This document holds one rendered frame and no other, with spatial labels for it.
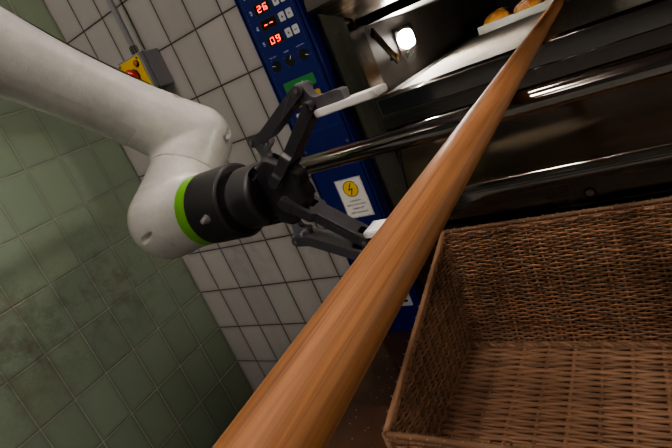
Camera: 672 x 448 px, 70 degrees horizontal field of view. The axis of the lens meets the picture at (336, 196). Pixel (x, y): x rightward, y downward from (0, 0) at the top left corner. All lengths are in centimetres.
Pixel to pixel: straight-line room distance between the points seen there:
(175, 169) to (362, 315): 50
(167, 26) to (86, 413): 106
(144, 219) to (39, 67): 22
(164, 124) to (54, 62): 14
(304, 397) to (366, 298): 5
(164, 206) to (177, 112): 15
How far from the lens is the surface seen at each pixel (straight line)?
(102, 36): 159
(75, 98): 69
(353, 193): 116
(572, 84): 62
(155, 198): 64
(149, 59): 140
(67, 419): 156
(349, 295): 20
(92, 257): 157
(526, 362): 111
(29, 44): 70
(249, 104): 127
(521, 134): 103
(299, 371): 17
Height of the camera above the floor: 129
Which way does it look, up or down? 15 degrees down
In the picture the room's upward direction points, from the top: 23 degrees counter-clockwise
